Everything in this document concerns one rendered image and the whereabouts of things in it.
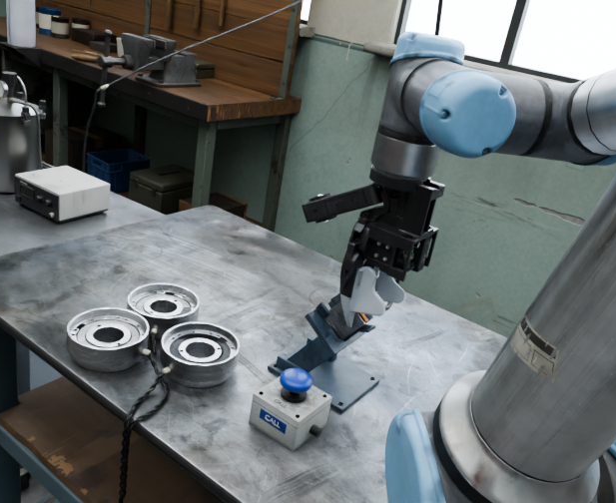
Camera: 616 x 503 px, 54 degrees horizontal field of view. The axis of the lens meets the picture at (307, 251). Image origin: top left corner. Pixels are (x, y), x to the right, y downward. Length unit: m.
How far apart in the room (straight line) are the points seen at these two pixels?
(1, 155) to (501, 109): 1.37
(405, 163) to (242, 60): 2.06
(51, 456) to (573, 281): 0.91
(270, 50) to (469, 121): 2.08
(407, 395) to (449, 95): 0.47
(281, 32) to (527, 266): 1.32
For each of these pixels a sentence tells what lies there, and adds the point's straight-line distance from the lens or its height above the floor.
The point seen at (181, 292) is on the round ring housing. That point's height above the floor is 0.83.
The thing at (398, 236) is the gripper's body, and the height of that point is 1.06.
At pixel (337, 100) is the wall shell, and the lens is 2.54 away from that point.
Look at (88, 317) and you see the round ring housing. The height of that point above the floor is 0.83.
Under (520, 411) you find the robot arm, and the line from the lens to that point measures 0.40.
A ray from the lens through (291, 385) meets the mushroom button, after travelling 0.73.
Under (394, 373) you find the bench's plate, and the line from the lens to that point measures 0.92.
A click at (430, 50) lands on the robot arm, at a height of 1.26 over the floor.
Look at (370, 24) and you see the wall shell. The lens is 2.48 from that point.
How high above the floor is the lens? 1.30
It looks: 23 degrees down
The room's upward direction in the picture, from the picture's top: 10 degrees clockwise
